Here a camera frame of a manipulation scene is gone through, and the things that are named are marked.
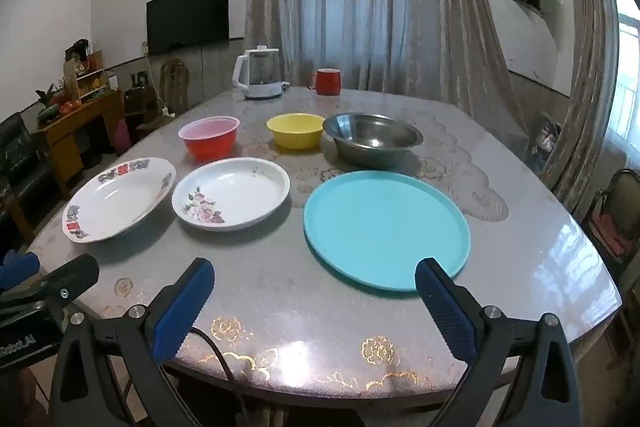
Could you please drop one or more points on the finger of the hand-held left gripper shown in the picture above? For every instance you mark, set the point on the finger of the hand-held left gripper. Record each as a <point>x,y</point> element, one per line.
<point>75,274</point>
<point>17,269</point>

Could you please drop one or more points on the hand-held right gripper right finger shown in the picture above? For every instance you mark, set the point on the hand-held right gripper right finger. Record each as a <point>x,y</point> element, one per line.
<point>445,312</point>

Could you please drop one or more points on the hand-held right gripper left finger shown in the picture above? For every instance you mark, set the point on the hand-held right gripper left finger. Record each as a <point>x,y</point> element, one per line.
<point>185,302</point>

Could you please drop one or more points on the white plate with patterned rim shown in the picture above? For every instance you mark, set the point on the white plate with patterned rim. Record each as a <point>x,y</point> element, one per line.
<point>115,202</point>

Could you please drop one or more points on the teal round plate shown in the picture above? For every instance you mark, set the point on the teal round plate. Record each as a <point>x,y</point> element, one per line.
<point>385,227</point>

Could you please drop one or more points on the white plate with rose print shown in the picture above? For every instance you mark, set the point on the white plate with rose print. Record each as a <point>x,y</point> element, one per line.
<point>235,192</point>

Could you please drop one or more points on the red bowl with pink inside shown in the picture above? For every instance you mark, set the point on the red bowl with pink inside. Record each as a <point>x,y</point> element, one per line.
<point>207,147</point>

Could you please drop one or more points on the stainless steel bowl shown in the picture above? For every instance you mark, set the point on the stainless steel bowl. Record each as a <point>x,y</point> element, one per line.
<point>375,147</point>

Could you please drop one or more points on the yellow bowl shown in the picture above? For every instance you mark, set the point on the yellow bowl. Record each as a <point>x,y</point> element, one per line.
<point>295,138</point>

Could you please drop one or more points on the black leather chair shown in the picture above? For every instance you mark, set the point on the black leather chair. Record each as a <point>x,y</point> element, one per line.
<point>20,157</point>

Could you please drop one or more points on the wooden side cabinet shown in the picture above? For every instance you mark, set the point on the wooden side cabinet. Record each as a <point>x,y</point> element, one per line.
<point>65,132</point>

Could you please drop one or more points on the pink bag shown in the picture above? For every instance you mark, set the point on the pink bag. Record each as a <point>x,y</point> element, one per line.
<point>121,137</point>

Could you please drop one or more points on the lace table mat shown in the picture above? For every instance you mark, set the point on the lace table mat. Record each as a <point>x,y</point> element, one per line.
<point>450,157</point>

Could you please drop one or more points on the dark small cabinet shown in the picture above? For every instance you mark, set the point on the dark small cabinet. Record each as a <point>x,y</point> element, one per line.
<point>142,104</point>

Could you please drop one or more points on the wooden desktop shelf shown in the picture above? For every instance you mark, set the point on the wooden desktop shelf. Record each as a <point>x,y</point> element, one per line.
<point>85,77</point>

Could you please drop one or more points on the dark bag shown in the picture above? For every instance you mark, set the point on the dark bag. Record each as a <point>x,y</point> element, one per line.
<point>547,142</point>

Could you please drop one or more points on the carved wooden chair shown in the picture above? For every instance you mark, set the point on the carved wooden chair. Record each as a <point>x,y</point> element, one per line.
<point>174,87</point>

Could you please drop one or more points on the white electric kettle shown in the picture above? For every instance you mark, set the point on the white electric kettle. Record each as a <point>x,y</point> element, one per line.
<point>260,77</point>

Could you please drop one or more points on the red mug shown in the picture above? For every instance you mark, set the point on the red mug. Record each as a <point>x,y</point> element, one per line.
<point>328,83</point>

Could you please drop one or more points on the beige window curtain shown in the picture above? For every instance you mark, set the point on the beige window curtain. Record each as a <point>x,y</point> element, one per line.
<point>375,7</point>
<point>590,57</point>

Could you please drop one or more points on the black wall television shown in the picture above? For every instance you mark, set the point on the black wall television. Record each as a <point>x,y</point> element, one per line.
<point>187,17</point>

